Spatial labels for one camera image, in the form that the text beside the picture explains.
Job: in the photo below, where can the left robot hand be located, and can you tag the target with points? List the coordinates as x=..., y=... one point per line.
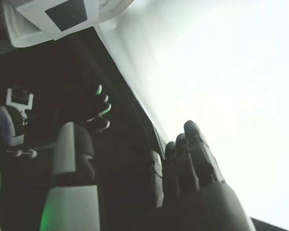
x=207, y=192

